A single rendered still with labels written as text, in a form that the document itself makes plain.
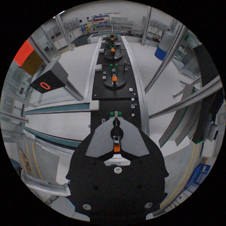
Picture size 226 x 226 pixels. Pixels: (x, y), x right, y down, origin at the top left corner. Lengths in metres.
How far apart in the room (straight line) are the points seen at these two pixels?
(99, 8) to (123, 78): 10.74
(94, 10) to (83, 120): 11.04
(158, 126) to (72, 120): 0.56
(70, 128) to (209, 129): 0.63
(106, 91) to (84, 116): 0.18
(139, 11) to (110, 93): 10.63
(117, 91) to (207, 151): 4.20
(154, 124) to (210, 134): 0.39
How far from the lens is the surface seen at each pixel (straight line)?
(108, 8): 10.74
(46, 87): 0.24
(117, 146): 0.24
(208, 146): 4.14
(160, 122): 0.54
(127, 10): 10.58
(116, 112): 0.24
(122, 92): 0.38
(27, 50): 0.21
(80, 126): 0.43
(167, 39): 0.95
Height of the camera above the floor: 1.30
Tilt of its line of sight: 78 degrees down
